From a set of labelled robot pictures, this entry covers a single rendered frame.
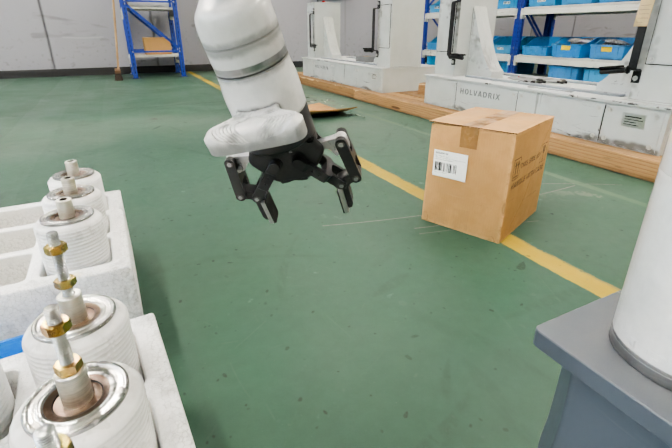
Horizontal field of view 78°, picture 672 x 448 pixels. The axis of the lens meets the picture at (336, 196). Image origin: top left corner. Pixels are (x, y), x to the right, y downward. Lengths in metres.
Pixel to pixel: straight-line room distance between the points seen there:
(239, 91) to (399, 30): 3.03
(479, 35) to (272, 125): 2.49
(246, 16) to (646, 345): 0.38
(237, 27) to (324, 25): 4.24
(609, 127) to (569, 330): 1.73
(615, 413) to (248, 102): 0.38
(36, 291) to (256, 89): 0.50
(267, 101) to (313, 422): 0.47
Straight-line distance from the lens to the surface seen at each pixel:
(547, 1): 5.71
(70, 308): 0.50
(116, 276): 0.76
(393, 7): 3.36
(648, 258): 0.36
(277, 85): 0.39
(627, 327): 0.39
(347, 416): 0.69
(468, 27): 2.83
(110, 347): 0.50
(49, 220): 0.79
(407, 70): 3.45
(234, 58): 0.38
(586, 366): 0.38
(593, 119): 2.13
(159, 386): 0.52
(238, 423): 0.70
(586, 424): 0.42
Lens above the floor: 0.53
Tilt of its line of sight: 22 degrees down
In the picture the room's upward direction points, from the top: straight up
